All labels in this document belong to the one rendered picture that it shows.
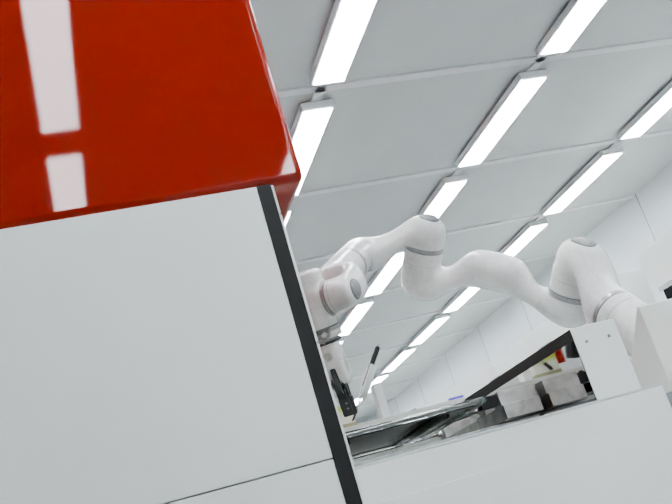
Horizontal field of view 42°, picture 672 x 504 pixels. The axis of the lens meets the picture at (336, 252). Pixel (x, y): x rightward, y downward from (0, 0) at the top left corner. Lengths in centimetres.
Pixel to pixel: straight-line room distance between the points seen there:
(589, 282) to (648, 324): 30
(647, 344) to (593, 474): 50
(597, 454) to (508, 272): 83
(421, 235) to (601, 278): 45
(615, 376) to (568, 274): 64
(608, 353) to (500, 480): 35
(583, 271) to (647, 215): 540
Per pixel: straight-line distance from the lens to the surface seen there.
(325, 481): 118
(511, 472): 147
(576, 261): 224
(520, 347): 794
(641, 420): 160
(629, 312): 212
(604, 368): 167
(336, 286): 191
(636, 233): 778
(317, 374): 120
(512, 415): 176
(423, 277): 229
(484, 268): 227
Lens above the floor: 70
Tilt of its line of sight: 18 degrees up
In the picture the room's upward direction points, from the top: 17 degrees counter-clockwise
